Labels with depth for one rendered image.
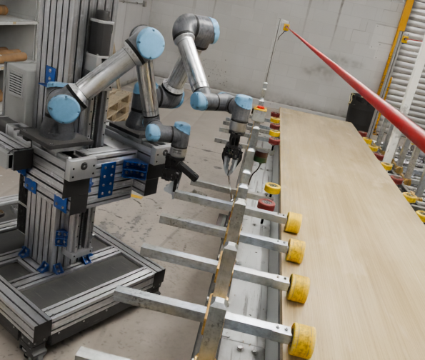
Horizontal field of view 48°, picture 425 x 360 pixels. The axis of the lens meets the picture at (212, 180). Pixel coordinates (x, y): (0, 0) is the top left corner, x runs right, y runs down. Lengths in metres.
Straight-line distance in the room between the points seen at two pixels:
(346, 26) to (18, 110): 8.00
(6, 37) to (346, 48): 6.67
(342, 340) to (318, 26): 8.68
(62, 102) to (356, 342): 1.32
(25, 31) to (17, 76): 2.37
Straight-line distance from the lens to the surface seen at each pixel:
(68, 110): 1.93
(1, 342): 2.61
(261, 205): 2.15
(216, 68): 9.90
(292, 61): 9.81
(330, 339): 1.41
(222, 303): 0.98
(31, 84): 2.50
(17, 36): 4.94
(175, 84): 2.42
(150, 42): 1.93
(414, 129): 0.26
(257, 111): 2.59
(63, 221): 2.56
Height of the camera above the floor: 1.68
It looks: 20 degrees down
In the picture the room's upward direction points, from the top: 12 degrees clockwise
